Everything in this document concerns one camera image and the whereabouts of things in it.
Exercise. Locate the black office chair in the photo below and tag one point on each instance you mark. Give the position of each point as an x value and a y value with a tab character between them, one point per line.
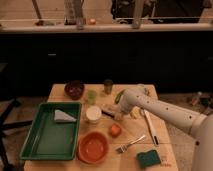
7	94

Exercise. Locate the white cup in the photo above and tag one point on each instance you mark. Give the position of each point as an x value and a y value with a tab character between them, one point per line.
93	114

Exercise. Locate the metal tin can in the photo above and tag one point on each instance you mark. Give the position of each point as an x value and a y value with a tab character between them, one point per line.
108	84

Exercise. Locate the orange ball on counter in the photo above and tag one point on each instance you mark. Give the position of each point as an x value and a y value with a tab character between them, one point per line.
92	21

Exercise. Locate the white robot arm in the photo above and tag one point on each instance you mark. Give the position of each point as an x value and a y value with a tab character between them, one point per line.
195	124

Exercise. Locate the teal sponge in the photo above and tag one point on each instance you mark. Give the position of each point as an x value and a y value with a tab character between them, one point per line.
147	159

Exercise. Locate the orange bowl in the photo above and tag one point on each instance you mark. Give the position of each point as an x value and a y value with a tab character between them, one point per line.
93	148

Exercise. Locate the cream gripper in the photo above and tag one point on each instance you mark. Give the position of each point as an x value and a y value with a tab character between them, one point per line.
118	116

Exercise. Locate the red grapes toy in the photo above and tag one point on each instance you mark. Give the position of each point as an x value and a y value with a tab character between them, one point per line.
145	90

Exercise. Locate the orange tomato toy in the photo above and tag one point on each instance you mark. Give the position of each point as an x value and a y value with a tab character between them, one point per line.
115	130

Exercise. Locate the green translucent cup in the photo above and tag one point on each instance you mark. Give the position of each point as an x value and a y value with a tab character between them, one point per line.
91	97

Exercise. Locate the green chili pepper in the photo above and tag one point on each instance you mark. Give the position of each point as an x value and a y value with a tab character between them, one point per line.
118	96

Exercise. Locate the grey folded cloth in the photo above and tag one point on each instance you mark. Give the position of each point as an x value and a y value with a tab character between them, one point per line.
61	116

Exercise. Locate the yellow banana toy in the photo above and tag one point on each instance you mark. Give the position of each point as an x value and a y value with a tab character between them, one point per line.
135	113

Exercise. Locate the green plastic tray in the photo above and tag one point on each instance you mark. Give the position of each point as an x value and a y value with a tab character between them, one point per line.
49	140

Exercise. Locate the silver fork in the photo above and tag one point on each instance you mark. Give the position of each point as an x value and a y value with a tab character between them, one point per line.
124	147

